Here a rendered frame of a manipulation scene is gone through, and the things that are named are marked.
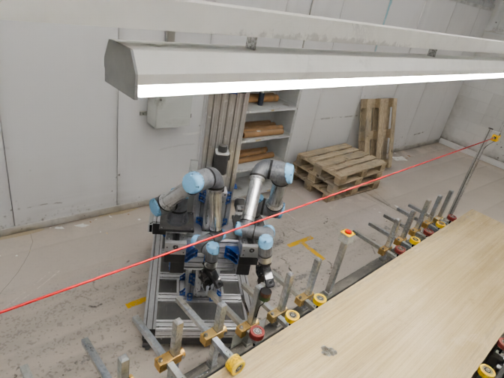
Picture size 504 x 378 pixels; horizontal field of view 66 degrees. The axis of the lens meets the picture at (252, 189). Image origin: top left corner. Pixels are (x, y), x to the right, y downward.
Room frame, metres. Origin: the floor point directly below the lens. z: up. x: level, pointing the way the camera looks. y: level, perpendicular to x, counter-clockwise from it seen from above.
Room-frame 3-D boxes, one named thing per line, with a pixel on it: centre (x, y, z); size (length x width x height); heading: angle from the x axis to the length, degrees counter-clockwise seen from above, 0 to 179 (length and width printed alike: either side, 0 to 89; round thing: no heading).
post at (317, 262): (1.95, -0.48, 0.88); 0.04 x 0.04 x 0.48; 47
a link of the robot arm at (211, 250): (1.81, 0.16, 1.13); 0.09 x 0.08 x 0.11; 54
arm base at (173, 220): (2.19, 0.45, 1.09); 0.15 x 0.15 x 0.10
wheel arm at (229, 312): (1.64, -0.02, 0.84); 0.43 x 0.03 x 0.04; 47
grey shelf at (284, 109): (4.65, 0.10, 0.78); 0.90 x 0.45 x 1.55; 134
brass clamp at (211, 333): (1.39, 0.05, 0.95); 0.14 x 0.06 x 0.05; 137
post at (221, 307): (1.41, 0.04, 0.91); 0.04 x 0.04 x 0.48; 47
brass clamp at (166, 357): (1.21, 0.22, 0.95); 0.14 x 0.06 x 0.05; 137
